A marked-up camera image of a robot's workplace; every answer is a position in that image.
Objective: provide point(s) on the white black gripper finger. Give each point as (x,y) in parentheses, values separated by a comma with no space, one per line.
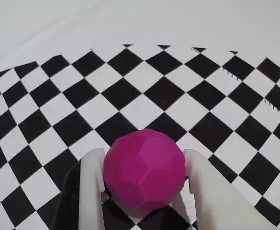
(89,187)

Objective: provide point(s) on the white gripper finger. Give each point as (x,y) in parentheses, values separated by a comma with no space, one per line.
(216,203)

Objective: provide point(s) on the pink faceted ball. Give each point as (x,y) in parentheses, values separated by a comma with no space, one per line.
(144,170)

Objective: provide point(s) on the black white checkered mat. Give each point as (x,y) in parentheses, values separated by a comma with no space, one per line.
(139,83)

